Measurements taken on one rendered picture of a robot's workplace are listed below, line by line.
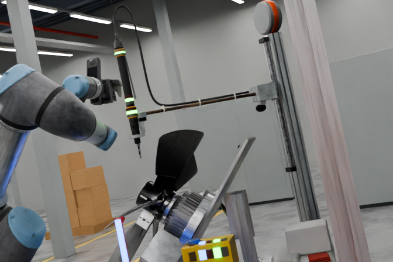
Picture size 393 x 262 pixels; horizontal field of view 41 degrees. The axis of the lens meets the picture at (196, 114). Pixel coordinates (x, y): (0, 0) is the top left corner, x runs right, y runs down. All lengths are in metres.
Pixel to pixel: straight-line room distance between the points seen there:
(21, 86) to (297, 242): 1.31
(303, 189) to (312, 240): 0.31
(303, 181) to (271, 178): 6.99
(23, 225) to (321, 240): 1.18
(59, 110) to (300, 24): 0.73
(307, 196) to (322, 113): 1.72
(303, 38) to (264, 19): 1.72
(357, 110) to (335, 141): 6.70
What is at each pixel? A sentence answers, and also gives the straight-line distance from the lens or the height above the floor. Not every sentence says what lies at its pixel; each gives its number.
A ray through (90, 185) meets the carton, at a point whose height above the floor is 0.90.
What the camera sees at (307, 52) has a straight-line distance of 0.73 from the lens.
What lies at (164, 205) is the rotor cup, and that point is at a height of 1.16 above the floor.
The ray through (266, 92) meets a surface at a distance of 2.35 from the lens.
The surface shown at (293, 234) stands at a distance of 2.18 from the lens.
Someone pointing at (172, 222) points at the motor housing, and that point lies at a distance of 2.13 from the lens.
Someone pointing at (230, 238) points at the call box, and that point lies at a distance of 1.71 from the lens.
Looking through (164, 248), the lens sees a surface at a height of 1.01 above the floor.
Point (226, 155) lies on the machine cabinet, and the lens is 9.62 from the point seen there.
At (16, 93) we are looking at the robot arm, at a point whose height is 1.60.
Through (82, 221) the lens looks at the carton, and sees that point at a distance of 10.60.
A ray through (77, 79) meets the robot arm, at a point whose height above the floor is 1.66.
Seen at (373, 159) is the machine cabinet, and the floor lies 0.64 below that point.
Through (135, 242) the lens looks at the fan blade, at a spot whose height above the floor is 1.04.
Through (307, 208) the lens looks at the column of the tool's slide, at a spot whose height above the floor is 1.00.
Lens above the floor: 1.41
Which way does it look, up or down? 2 degrees up
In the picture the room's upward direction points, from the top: 11 degrees counter-clockwise
